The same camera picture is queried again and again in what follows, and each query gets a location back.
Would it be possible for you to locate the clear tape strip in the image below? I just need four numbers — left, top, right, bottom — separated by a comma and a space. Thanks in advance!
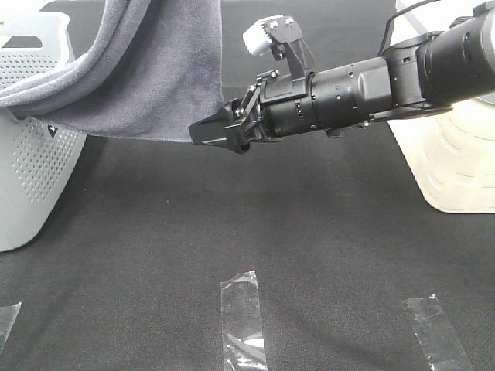
0, 302, 22, 352
401, 294, 473, 371
221, 271, 268, 370

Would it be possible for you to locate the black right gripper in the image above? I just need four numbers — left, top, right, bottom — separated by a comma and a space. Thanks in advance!
189, 57, 393, 154

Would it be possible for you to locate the black felt table mat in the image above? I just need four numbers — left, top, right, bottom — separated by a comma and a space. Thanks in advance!
0, 0, 495, 371

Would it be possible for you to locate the clear tape strip centre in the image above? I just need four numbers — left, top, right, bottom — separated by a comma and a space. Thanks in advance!
221, 271, 268, 370

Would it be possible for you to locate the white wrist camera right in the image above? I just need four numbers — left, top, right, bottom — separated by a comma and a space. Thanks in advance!
242, 15, 315, 79

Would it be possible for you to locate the white plastic storage basket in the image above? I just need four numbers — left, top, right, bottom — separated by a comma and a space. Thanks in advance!
388, 1, 494, 213

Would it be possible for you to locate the grey perforated laundry basket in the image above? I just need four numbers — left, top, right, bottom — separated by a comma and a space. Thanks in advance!
1, 12, 86, 251

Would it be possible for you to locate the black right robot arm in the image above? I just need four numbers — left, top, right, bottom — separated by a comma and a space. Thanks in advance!
189, 1, 494, 154

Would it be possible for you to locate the grey towel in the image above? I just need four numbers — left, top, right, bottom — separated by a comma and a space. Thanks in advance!
1, 1, 224, 142

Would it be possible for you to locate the clear tape strip left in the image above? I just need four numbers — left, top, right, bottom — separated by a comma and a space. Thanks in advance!
0, 302, 22, 352

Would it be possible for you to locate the clear tape strip right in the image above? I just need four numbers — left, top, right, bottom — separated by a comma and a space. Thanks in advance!
401, 294, 473, 371

